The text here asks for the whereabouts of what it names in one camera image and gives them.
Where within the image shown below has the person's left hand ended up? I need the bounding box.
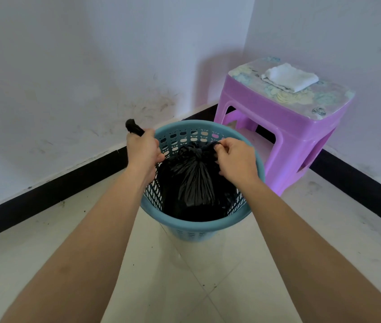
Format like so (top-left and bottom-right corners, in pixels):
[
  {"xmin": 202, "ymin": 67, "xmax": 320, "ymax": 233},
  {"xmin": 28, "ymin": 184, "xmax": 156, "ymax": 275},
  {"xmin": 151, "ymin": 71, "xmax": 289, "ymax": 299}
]
[{"xmin": 126, "ymin": 129, "xmax": 165, "ymax": 175}]

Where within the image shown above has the person's right hand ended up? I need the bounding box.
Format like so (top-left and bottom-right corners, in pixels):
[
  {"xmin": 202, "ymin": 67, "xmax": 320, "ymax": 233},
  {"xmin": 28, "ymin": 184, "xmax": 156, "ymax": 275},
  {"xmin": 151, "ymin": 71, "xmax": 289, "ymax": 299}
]
[{"xmin": 213, "ymin": 137, "xmax": 260, "ymax": 181}]

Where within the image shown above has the black plastic garbage bag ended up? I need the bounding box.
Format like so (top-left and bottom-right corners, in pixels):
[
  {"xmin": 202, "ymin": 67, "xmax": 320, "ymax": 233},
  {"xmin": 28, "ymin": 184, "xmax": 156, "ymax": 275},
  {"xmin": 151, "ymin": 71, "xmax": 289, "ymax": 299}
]
[{"xmin": 125, "ymin": 119, "xmax": 240, "ymax": 222}]

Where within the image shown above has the person's left forearm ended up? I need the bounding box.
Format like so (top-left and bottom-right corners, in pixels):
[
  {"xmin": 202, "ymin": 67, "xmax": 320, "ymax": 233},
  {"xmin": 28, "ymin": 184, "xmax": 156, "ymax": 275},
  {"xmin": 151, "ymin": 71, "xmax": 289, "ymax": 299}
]
[{"xmin": 0, "ymin": 164, "xmax": 155, "ymax": 323}]

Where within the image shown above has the person's right forearm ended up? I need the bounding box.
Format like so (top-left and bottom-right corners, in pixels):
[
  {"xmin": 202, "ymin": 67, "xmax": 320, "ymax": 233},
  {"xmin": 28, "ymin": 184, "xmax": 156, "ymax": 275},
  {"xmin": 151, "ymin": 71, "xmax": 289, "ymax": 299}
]
[{"xmin": 232, "ymin": 171, "xmax": 381, "ymax": 323}]

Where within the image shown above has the purple plastic stool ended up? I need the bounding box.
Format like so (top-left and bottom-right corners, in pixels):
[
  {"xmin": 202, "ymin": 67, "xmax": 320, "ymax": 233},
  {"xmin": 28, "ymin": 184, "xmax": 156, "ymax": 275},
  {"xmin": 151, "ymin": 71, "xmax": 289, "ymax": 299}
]
[{"xmin": 213, "ymin": 57, "xmax": 356, "ymax": 197}]

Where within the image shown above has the blue plastic mesh wastebasket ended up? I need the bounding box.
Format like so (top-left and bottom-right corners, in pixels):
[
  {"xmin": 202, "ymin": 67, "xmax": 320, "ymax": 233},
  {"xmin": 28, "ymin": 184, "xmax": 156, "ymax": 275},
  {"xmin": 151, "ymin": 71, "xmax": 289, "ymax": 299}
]
[{"xmin": 140, "ymin": 120, "xmax": 266, "ymax": 242}]

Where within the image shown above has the white folded cloth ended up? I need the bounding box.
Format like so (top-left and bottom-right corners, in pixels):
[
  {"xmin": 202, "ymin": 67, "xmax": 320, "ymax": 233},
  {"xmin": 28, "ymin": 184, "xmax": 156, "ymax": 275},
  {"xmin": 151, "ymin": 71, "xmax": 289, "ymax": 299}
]
[{"xmin": 261, "ymin": 63, "xmax": 319, "ymax": 93}]

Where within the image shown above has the black baseboard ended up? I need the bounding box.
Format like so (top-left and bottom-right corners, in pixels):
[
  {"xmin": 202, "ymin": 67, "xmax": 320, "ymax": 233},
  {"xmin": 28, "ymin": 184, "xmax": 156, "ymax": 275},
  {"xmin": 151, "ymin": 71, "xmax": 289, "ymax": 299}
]
[{"xmin": 0, "ymin": 103, "xmax": 381, "ymax": 247}]

